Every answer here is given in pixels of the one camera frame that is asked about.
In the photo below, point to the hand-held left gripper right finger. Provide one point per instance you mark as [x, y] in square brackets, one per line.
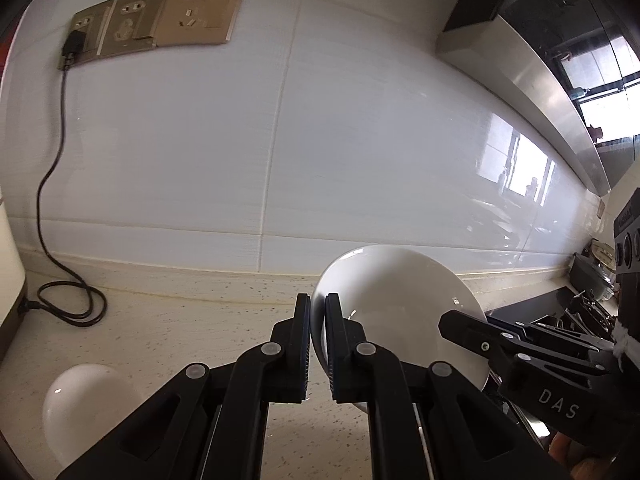
[331, 345]

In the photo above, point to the gold wall socket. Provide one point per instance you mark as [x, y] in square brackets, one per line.
[205, 10]
[92, 25]
[135, 20]

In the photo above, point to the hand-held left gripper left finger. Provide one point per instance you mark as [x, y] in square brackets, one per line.
[304, 340]

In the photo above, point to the cream rice cooker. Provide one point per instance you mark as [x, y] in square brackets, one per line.
[7, 270]

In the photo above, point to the grey cooking pot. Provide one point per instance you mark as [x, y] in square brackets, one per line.
[590, 272]

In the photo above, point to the black stove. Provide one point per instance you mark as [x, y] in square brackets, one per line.
[550, 305]

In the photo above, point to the person's right hand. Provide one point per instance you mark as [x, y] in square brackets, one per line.
[567, 457]

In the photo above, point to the plain white bowl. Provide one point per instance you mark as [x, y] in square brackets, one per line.
[85, 400]
[400, 285]

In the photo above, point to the steel range hood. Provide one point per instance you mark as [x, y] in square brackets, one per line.
[525, 70]

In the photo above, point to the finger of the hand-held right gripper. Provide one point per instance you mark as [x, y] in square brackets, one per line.
[560, 337]
[465, 332]

